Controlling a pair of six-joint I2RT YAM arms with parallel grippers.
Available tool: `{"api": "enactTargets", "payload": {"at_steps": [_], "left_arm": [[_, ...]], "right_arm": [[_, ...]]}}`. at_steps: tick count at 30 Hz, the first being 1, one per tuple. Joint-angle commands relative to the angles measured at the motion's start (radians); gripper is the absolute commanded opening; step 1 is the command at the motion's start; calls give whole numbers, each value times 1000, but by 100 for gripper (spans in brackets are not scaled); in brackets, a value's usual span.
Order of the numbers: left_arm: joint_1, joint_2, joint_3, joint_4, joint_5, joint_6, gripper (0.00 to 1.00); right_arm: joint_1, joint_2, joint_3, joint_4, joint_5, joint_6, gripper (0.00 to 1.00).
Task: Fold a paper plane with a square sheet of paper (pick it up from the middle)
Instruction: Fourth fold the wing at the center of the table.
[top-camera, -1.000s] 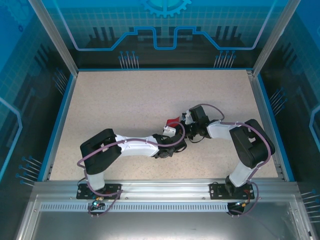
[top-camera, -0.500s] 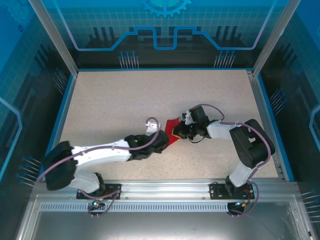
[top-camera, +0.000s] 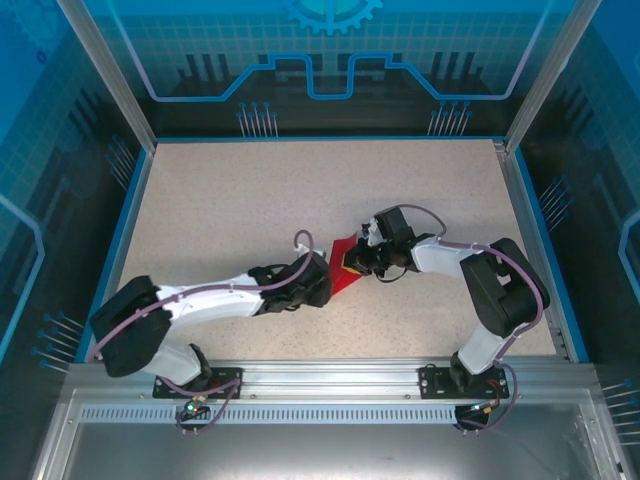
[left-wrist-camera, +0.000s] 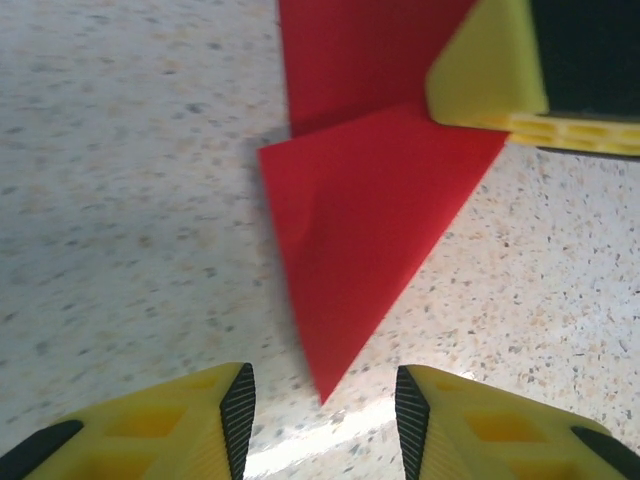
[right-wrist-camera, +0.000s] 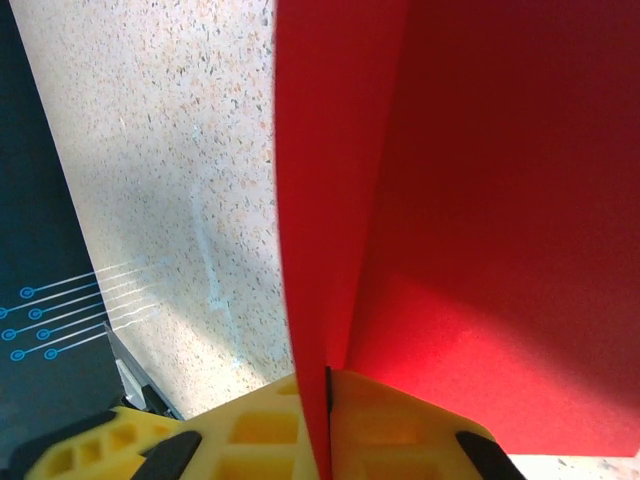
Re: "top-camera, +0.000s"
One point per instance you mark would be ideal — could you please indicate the blue table edge trim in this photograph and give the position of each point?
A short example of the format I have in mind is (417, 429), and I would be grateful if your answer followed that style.
(548, 250)
(120, 250)
(325, 138)

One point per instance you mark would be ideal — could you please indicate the aluminium table edge rail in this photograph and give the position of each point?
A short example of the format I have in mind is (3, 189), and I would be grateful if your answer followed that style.
(520, 200)

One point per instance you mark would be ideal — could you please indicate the blue grid-print panel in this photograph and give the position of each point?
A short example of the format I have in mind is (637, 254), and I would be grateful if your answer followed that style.
(600, 150)
(40, 150)

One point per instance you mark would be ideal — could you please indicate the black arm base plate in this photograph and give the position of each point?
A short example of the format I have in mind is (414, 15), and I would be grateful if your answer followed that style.
(435, 390)
(161, 392)

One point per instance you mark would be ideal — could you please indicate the aluminium frame beam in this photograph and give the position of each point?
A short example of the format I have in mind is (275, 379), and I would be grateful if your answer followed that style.
(330, 380)

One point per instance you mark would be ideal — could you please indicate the blue gear-print panel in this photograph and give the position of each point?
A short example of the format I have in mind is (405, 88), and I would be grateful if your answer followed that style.
(200, 50)

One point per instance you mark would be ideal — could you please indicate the metal tray sheet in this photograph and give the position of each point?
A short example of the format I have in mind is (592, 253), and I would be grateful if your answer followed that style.
(320, 455)

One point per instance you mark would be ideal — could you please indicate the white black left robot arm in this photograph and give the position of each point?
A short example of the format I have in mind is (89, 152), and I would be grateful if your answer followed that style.
(215, 305)

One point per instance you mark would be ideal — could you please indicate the aluminium enclosure post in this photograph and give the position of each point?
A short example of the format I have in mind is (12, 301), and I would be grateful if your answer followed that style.
(116, 85)
(541, 75)

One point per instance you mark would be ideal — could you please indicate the slotted aluminium strip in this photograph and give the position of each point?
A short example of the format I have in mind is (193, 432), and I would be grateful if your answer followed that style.
(300, 415)

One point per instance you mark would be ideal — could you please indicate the red cloth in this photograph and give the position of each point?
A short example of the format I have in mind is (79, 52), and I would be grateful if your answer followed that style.
(342, 287)

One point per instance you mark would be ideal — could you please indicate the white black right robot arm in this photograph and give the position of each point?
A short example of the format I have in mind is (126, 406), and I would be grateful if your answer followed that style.
(435, 257)

